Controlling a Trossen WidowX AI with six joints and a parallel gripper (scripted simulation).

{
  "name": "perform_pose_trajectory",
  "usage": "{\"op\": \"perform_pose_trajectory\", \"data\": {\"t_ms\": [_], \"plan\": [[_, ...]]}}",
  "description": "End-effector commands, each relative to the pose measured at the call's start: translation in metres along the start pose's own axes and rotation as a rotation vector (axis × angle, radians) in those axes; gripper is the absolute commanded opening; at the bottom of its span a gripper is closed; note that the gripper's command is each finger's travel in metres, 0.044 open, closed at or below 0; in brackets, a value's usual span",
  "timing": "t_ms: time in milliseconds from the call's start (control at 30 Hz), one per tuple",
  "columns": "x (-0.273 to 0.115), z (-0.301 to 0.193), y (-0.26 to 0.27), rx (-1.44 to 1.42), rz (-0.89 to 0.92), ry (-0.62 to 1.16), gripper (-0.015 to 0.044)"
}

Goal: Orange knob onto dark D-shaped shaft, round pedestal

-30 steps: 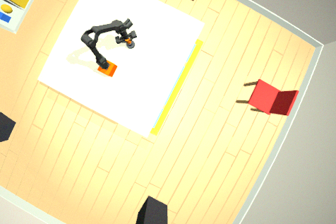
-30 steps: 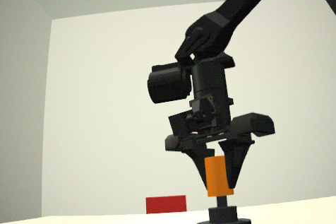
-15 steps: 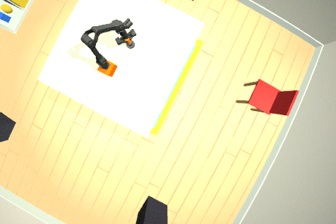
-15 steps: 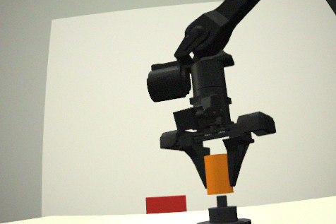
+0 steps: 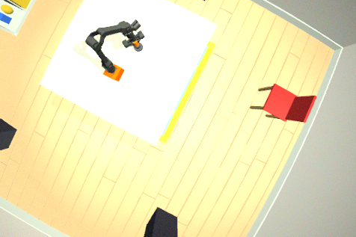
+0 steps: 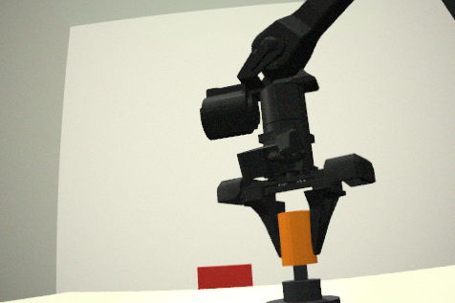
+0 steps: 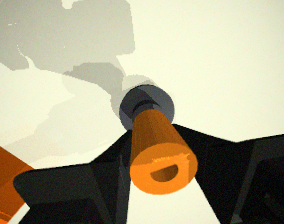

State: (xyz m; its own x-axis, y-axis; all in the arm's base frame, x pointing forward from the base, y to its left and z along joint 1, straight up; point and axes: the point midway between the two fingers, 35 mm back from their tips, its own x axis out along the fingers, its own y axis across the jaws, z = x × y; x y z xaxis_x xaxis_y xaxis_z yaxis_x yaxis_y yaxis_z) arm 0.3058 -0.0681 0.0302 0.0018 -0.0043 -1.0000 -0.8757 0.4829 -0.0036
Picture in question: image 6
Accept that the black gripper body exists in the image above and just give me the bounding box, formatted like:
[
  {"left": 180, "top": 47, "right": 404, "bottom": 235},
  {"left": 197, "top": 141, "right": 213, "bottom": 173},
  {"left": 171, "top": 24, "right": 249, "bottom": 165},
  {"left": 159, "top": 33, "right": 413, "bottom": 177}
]
[{"left": 217, "top": 119, "right": 376, "bottom": 205}]

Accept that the orange knob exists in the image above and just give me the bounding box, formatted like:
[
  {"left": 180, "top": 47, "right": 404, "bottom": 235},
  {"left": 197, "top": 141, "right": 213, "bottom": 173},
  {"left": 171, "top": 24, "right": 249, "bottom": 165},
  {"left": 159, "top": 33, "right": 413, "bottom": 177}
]
[{"left": 277, "top": 210, "right": 318, "bottom": 267}]

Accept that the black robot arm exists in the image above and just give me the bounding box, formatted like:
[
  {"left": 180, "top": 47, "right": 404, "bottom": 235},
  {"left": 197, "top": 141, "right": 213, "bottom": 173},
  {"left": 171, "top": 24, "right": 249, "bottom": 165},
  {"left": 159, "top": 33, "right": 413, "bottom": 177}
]
[{"left": 200, "top": 0, "right": 355, "bottom": 182}]

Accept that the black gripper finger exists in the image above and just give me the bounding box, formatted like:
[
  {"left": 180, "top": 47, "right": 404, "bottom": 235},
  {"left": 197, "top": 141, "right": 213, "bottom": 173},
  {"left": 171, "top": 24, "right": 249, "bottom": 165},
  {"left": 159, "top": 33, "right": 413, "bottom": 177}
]
[
  {"left": 242, "top": 198, "right": 285, "bottom": 258},
  {"left": 304, "top": 187, "right": 346, "bottom": 255}
]

